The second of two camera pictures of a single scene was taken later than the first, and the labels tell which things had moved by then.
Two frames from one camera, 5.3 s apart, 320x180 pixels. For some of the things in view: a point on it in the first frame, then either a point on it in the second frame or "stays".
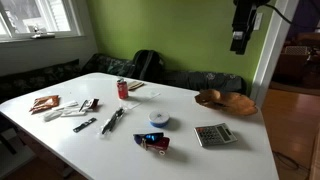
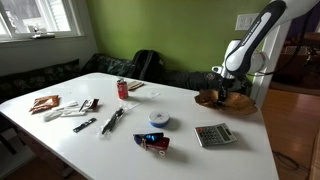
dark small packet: (94, 104) stays
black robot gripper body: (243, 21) to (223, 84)
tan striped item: (132, 85) stays
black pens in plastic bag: (115, 117) stays
